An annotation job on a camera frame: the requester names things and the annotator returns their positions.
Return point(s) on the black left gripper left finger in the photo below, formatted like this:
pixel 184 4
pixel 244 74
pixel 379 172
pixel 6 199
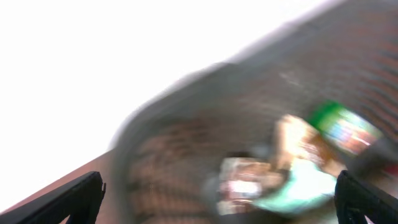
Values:
pixel 77 202

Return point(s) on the light teal small packet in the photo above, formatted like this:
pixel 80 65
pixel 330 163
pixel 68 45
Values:
pixel 306 188

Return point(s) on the green lid jar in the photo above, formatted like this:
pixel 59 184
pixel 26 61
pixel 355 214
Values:
pixel 343 128

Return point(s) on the grey plastic laundry basket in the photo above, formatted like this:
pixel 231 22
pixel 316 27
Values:
pixel 168 158

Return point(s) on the beige snack pouch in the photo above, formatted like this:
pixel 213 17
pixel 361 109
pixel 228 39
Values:
pixel 266 169

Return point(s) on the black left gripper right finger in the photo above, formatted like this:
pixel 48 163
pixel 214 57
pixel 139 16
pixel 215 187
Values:
pixel 357 201

